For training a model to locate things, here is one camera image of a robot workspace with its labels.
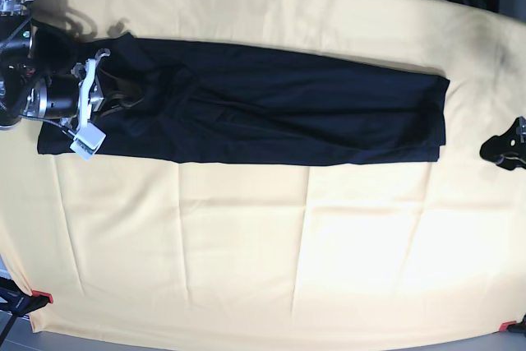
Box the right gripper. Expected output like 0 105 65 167
26 48 111 137

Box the dark navy T-shirt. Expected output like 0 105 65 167
35 34 449 166

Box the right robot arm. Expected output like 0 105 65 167
1 0 110 140

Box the yellow table cloth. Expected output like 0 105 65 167
1 0 525 347

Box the right red-tipped table clamp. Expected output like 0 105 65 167
499 316 526 335

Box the red-tipped table clamp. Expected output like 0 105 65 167
499 316 526 335
1 277 53 317

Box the left red-tipped table clamp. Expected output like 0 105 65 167
1 277 53 317

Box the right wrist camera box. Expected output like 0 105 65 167
70 123 106 160

